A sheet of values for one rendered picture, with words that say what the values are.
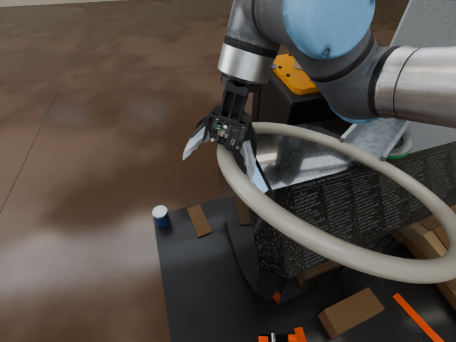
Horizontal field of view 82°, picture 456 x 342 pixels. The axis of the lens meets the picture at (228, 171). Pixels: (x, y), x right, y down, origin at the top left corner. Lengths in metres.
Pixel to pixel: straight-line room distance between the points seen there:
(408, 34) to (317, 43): 0.71
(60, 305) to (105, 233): 0.47
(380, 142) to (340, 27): 0.59
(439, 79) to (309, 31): 0.14
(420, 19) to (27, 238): 2.34
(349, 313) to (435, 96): 1.39
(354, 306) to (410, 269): 1.26
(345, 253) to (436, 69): 0.23
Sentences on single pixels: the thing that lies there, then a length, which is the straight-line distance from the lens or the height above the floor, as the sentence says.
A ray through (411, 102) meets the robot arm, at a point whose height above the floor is 1.45.
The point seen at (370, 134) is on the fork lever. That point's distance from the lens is 0.91.
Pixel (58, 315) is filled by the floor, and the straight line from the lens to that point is 1.90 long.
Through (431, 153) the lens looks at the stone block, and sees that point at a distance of 1.44.
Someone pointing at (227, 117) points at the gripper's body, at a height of 1.35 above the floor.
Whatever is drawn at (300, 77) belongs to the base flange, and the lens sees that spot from 1.86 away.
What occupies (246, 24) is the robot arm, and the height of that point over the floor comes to 1.48.
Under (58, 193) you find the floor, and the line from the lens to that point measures 2.42.
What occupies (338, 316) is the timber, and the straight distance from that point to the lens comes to 1.62.
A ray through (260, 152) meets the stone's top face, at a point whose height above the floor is 0.85.
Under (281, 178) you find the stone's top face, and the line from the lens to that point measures 1.03.
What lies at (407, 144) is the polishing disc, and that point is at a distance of 1.28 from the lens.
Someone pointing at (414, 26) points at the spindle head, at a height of 1.34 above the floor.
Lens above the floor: 1.61
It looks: 47 degrees down
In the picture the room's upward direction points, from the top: straight up
